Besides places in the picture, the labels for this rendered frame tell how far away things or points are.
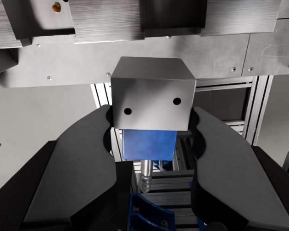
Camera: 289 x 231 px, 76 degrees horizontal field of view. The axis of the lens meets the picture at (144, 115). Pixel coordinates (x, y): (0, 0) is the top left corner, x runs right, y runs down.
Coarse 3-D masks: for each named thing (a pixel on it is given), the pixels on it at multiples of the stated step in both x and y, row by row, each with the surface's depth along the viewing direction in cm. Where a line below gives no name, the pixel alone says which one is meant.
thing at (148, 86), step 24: (120, 72) 11; (144, 72) 11; (168, 72) 12; (120, 96) 11; (144, 96) 11; (168, 96) 11; (192, 96) 11; (120, 120) 12; (144, 120) 12; (168, 120) 12; (144, 144) 15; (168, 144) 15; (144, 168) 17; (144, 192) 19
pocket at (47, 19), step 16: (16, 0) 16; (32, 0) 17; (48, 0) 17; (64, 0) 17; (16, 16) 16; (32, 16) 18; (48, 16) 18; (64, 16) 17; (16, 32) 16; (32, 32) 18; (48, 32) 18; (64, 32) 18
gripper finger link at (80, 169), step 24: (96, 120) 10; (72, 144) 8; (96, 144) 8; (48, 168) 7; (72, 168) 7; (96, 168) 7; (48, 192) 6; (72, 192) 6; (96, 192) 6; (48, 216) 5; (72, 216) 5; (96, 216) 6
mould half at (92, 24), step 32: (0, 0) 15; (96, 0) 14; (128, 0) 14; (224, 0) 14; (256, 0) 14; (0, 32) 16; (96, 32) 16; (128, 32) 16; (224, 32) 15; (256, 32) 15
